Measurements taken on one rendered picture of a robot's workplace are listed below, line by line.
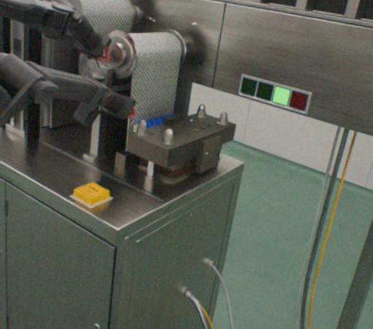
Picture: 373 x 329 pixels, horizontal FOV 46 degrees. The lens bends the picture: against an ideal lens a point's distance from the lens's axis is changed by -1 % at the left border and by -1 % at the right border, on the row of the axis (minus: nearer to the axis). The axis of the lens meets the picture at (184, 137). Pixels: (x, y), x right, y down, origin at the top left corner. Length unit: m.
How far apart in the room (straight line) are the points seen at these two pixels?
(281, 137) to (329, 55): 2.74
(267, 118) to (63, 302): 3.00
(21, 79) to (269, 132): 3.45
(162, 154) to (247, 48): 0.47
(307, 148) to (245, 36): 2.62
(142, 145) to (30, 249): 0.50
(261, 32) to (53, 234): 0.91
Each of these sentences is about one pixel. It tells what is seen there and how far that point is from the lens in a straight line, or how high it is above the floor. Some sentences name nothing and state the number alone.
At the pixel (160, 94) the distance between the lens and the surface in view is 1.49.
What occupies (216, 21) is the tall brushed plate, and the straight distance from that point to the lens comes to 1.55.
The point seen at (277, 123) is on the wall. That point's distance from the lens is 4.08.
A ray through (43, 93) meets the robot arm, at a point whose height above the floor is 1.27.
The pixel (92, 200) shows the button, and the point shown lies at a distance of 1.19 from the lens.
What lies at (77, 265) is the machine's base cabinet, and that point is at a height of 0.68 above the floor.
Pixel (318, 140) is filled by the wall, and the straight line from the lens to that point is 3.97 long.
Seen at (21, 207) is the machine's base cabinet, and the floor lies 0.76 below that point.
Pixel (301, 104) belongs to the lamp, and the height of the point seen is 1.18.
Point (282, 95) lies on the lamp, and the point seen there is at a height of 1.19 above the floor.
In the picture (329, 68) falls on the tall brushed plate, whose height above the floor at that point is 1.31.
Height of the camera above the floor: 1.51
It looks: 20 degrees down
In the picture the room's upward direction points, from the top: 8 degrees clockwise
